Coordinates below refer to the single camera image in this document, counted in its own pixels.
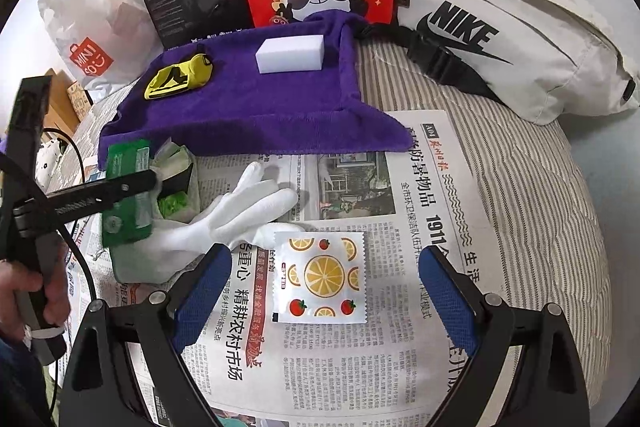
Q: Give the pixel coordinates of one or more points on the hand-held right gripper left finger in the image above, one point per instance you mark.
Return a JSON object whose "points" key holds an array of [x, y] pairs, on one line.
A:
{"points": [[202, 292]]}

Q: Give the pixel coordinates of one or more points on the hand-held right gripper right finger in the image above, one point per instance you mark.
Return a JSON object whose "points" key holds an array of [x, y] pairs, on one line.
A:
{"points": [[447, 292]]}

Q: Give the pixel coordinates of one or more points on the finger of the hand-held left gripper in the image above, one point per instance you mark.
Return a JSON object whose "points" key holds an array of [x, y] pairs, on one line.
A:
{"points": [[90, 197], [177, 182]]}

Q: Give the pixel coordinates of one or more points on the light green tissue pack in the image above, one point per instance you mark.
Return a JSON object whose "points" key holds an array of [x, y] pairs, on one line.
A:
{"points": [[172, 207]]}

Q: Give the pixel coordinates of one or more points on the dark green wipes packet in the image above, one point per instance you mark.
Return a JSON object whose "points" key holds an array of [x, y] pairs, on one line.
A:
{"points": [[125, 227]]}

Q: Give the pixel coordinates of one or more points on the white glove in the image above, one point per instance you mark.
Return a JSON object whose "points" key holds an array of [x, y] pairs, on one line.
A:
{"points": [[240, 207]]}

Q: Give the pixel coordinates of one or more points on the orange print sachet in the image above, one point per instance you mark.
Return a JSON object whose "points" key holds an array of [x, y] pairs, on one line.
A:
{"points": [[320, 277]]}

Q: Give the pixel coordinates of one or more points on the purple towel tray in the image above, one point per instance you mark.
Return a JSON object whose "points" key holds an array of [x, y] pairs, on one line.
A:
{"points": [[280, 107]]}

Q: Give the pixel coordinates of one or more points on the person's left hand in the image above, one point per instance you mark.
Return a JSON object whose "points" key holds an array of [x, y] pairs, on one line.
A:
{"points": [[57, 292]]}

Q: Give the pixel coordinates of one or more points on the patterned cardboard box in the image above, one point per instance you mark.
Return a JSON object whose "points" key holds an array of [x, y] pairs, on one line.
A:
{"points": [[79, 99]]}

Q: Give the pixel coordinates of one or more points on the yellow black pouch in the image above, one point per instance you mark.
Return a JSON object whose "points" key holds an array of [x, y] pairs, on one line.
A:
{"points": [[172, 79]]}

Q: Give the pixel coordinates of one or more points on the newspaper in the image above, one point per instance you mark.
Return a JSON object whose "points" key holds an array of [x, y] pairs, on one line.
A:
{"points": [[425, 187]]}

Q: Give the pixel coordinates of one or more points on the white plastic shopping bag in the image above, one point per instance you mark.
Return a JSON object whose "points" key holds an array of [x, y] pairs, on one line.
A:
{"points": [[75, 7]]}

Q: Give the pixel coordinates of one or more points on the white sponge block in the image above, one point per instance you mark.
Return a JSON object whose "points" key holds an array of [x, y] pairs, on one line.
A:
{"points": [[290, 54]]}

